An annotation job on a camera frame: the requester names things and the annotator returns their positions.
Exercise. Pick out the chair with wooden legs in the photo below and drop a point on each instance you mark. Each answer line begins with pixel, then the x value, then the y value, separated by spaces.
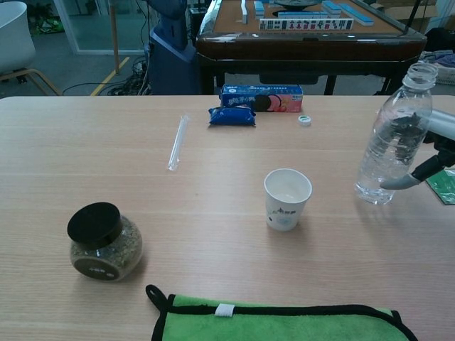
pixel 14 39

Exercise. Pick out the transparent plastic bottle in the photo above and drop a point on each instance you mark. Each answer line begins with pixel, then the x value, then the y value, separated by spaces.
pixel 401 103

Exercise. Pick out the glass jar black lid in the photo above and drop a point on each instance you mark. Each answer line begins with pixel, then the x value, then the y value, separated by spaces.
pixel 103 245

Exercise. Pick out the blue machine base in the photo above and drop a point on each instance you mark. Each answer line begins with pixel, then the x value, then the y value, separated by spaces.
pixel 170 53

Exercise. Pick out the blue cookie packet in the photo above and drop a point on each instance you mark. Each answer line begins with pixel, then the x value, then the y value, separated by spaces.
pixel 231 116

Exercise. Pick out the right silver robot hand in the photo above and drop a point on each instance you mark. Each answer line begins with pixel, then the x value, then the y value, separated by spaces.
pixel 442 124

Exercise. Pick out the brown mahjong table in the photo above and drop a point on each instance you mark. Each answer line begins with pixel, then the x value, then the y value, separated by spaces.
pixel 309 46

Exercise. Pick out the green square sachet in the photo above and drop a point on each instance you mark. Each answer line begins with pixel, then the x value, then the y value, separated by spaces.
pixel 444 188

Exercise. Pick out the face-up mahjong tile row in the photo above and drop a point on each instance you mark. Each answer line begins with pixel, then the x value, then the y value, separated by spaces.
pixel 305 24

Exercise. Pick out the white green bottle cap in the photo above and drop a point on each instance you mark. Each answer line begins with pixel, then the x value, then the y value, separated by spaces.
pixel 304 120

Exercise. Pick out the white basket with clothes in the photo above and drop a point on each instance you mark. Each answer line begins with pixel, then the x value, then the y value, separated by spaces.
pixel 440 67

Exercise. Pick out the blue cookie box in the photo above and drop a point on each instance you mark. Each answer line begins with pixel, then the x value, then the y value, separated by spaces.
pixel 263 97

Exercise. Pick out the green black-edged cloth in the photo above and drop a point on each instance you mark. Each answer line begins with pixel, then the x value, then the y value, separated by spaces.
pixel 284 325

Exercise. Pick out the blue white mahjong tile row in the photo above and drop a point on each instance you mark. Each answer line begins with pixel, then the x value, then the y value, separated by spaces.
pixel 357 15
pixel 300 14
pixel 244 10

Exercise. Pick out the wooden post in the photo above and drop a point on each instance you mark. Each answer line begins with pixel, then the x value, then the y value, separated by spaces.
pixel 113 35

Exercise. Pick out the white paper cup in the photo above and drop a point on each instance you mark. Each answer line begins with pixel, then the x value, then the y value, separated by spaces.
pixel 286 202

